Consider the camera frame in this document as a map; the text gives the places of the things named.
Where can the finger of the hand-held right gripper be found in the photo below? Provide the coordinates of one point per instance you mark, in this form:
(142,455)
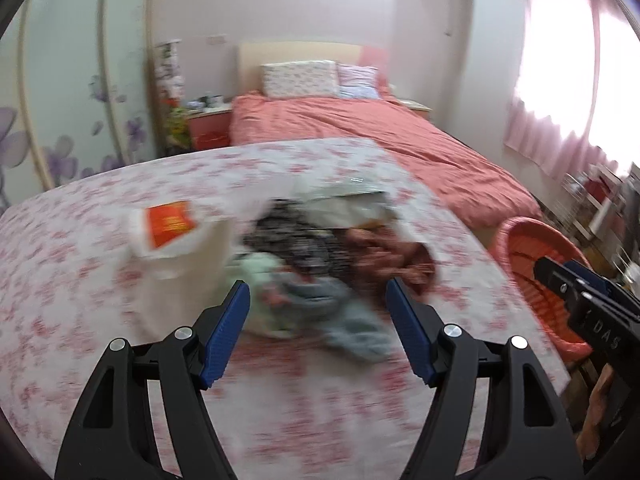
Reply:
(560,280)
(607,332)

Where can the pink striped pillow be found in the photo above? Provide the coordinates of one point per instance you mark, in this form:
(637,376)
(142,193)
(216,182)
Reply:
(357,81)

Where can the floral pillow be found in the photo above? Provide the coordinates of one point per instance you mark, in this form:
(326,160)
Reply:
(300,79)

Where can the green plush toy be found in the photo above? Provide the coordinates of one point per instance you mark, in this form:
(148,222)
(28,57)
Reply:
(176,127)

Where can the person's right hand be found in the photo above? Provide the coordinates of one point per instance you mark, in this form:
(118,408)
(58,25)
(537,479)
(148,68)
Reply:
(597,410)

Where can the bed with pink cover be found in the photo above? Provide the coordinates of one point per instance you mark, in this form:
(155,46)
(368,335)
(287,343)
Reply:
(380,140)

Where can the floral tablecloth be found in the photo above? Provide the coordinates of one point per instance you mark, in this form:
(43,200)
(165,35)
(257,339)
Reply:
(75,260)

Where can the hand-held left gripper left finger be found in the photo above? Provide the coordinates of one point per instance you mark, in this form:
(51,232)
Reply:
(227,325)

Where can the silver snack bag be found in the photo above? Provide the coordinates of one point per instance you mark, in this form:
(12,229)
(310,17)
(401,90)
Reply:
(345,205)

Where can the plush toy bouquet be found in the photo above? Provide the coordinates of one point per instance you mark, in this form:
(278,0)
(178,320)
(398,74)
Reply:
(169,75)

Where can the white bag with orange label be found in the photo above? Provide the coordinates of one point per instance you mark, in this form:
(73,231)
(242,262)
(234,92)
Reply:
(175,260)

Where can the beige bed headboard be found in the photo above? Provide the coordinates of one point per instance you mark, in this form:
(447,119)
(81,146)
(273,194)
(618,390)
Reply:
(250,67)

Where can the wardrobe with purple flowers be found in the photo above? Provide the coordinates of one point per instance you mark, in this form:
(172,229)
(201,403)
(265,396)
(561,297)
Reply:
(75,85)

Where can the pink nightstand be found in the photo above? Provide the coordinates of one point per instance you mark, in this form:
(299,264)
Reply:
(416,107)
(207,127)

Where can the pale green packet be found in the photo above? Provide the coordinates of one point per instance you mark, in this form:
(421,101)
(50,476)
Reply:
(260,280)

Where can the reddish brown wrapper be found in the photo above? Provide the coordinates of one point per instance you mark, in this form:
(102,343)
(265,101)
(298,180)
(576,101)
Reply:
(390,260)

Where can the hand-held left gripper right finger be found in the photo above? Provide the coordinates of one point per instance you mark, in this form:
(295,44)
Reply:
(407,325)

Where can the pink curtain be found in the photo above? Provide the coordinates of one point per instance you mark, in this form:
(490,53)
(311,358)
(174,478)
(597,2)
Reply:
(550,125)

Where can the white air conditioner pipe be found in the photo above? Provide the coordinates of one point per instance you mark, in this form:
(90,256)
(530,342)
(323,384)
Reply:
(457,10)

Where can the orange plastic basket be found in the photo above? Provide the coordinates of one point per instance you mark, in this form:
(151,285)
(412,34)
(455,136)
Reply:
(530,270)

